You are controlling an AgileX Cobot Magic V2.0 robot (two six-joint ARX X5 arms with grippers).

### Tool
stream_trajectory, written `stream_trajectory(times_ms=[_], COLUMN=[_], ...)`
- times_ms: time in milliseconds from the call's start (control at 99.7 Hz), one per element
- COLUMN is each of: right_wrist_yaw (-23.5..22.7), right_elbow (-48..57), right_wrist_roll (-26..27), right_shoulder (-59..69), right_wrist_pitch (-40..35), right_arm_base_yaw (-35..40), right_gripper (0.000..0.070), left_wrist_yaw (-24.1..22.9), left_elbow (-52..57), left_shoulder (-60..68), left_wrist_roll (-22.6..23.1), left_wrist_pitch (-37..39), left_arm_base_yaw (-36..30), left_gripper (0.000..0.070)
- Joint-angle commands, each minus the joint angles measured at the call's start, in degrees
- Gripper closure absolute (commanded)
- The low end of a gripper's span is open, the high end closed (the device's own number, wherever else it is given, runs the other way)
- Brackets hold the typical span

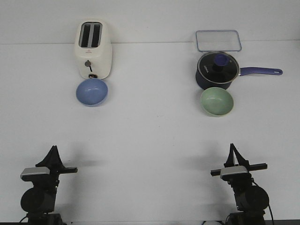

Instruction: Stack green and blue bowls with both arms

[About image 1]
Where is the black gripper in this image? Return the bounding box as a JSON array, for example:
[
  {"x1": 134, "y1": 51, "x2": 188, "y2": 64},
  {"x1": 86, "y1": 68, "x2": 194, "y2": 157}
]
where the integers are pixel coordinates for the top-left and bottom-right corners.
[
  {"x1": 35, "y1": 145, "x2": 78, "y2": 182},
  {"x1": 210, "y1": 143, "x2": 268, "y2": 179}
]

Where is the green bowl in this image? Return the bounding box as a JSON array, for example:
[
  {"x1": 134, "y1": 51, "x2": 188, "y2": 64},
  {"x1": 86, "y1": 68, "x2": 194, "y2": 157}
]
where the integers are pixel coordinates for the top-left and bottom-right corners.
[{"x1": 200, "y1": 87, "x2": 234, "y2": 117}]

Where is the blue bowl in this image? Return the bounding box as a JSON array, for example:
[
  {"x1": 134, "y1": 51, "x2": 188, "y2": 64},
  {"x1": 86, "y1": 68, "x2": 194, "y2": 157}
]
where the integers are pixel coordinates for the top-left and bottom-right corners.
[{"x1": 75, "y1": 78, "x2": 108, "y2": 107}]

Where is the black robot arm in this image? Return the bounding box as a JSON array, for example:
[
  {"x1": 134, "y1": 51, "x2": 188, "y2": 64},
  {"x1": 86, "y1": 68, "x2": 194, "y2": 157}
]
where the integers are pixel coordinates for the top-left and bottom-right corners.
[
  {"x1": 20, "y1": 145, "x2": 78, "y2": 225},
  {"x1": 210, "y1": 143, "x2": 270, "y2": 225}
]

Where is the dark blue saucepan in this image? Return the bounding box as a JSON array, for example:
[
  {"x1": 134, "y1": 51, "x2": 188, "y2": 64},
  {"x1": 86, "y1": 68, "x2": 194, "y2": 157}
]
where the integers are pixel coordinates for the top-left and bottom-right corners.
[{"x1": 195, "y1": 64, "x2": 283, "y2": 90}]

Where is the glass pot lid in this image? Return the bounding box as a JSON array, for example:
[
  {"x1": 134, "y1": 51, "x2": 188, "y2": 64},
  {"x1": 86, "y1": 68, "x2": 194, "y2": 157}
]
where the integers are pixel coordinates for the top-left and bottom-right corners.
[{"x1": 197, "y1": 52, "x2": 240, "y2": 84}]

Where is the cream two-slot toaster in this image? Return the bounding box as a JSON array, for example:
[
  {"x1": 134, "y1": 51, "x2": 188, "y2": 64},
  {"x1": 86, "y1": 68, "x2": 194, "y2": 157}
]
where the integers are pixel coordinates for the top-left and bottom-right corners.
[{"x1": 74, "y1": 19, "x2": 113, "y2": 79}]

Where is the clear plastic container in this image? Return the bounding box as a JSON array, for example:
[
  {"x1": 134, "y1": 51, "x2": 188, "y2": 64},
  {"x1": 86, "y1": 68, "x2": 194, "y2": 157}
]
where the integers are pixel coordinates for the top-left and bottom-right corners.
[{"x1": 195, "y1": 30, "x2": 242, "y2": 53}]

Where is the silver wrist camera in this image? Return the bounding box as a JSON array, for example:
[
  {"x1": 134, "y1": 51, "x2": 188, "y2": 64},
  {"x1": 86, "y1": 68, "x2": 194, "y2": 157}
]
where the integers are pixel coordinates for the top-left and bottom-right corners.
[
  {"x1": 20, "y1": 166, "x2": 50, "y2": 181},
  {"x1": 220, "y1": 165, "x2": 248, "y2": 181}
]

